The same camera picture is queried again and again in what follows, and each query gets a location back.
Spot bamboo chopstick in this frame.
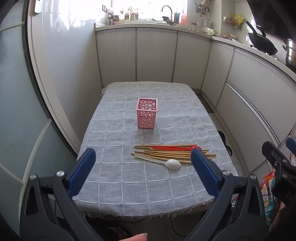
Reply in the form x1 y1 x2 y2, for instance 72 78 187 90
134 144 196 148
138 148 209 153
133 154 192 165
130 152 212 161
144 150 191 155
134 151 191 156

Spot red plastic spoon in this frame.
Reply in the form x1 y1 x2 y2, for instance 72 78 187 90
152 146 202 150

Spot white kitchen cabinets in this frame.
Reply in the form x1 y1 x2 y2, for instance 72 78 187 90
94 24 295 174

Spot kitchen faucet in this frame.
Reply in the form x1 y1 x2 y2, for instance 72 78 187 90
161 5 173 22

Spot person's left hand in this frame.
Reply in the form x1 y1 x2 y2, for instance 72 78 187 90
120 233 147 241

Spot snack packages in basket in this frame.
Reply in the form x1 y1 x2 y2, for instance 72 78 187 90
260 170 275 226

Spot white plastic spoon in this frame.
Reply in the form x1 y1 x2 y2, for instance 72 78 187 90
134 154 182 170

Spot steel pot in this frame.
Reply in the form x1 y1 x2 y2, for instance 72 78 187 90
282 39 296 69

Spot black wok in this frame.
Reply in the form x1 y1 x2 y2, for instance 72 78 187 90
245 21 278 56

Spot grey checked tablecloth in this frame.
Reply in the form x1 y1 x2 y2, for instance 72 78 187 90
74 82 237 217

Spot pink perforated utensil holder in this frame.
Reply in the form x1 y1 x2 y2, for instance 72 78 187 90
136 98 158 129

